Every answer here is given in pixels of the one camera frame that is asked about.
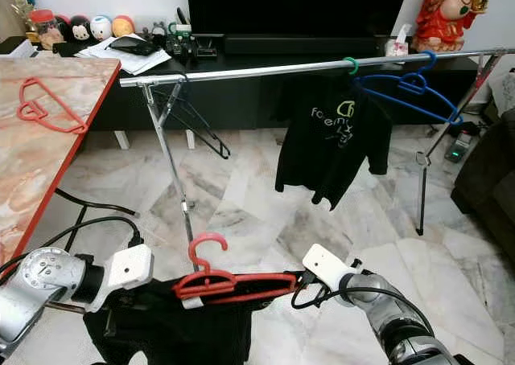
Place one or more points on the black mouse plush toy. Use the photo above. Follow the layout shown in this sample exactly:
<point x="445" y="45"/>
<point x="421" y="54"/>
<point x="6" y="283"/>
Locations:
<point x="79" y="29"/>

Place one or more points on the black TV cabinet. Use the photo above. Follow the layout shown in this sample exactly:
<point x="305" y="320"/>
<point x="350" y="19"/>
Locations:
<point x="249" y="96"/>

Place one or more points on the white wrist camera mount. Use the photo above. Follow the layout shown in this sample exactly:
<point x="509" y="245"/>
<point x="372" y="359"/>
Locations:
<point x="326" y="266"/>
<point x="125" y="268"/>

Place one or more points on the black wallet pouch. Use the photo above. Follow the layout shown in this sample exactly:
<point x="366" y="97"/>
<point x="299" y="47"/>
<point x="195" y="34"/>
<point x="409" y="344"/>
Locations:
<point x="133" y="45"/>

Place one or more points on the red robed figurine statue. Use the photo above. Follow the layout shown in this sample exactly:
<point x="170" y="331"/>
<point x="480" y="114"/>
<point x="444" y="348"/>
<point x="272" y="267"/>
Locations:
<point x="447" y="15"/>

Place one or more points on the blue plastic hanger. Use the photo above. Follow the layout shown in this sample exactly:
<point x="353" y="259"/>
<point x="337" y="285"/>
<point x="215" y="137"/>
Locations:
<point x="414" y="82"/>

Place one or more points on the small green white toy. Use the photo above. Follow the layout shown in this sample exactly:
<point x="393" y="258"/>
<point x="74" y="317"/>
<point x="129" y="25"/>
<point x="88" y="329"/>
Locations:
<point x="179" y="31"/>

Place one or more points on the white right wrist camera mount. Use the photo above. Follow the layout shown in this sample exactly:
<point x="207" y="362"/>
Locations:
<point x="326" y="266"/>

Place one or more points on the orange round plush toy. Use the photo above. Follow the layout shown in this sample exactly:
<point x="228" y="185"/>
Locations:
<point x="122" y="26"/>

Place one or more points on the white paper stack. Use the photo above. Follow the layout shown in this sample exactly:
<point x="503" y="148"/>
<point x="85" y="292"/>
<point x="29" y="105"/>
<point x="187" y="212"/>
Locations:
<point x="129" y="59"/>

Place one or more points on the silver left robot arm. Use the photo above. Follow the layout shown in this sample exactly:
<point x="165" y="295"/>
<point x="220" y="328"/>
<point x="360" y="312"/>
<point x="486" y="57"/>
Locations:
<point x="48" y="285"/>

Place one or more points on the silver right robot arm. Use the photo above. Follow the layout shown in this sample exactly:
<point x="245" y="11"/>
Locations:
<point x="402" y="325"/>

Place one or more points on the white lace cloth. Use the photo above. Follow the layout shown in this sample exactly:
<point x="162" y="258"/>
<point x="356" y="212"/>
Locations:
<point x="505" y="92"/>

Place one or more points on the black flat screen television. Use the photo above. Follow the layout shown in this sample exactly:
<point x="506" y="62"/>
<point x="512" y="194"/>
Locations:
<point x="298" y="7"/>

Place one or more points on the black shirt large logo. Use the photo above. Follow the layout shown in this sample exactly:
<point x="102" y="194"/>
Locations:
<point x="330" y="136"/>

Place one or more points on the dark grey fabric sofa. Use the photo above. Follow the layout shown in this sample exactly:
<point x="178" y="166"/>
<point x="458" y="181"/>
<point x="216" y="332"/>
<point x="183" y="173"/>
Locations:
<point x="487" y="164"/>

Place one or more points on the pink white tissue pack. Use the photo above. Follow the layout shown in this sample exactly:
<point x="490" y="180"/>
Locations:
<point x="398" y="43"/>

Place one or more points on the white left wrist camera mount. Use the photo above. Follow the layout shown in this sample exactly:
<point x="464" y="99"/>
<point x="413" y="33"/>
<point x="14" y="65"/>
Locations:
<point x="125" y="268"/>

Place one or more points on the jar with red lid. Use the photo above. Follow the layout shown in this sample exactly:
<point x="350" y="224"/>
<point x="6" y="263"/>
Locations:
<point x="44" y="27"/>

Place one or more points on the black shirt small logo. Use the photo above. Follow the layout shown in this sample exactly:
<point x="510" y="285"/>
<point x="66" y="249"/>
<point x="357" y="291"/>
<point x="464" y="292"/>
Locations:
<point x="169" y="333"/>

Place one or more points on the green hanger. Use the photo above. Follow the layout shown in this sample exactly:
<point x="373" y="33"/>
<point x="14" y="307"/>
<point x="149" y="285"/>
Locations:
<point x="351" y="64"/>

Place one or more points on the silver metal clothes rack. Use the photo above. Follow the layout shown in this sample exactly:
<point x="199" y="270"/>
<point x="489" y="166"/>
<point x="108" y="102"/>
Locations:
<point x="257" y="69"/>

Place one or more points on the black soundbar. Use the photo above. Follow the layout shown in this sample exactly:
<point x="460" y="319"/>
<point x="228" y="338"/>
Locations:
<point x="298" y="45"/>

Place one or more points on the red plastic hanger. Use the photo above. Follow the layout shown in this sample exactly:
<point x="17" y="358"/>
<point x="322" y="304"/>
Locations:
<point x="64" y="102"/>
<point x="209" y="285"/>

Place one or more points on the white round plush toy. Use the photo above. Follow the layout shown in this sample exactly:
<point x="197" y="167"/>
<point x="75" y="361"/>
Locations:
<point x="100" y="27"/>

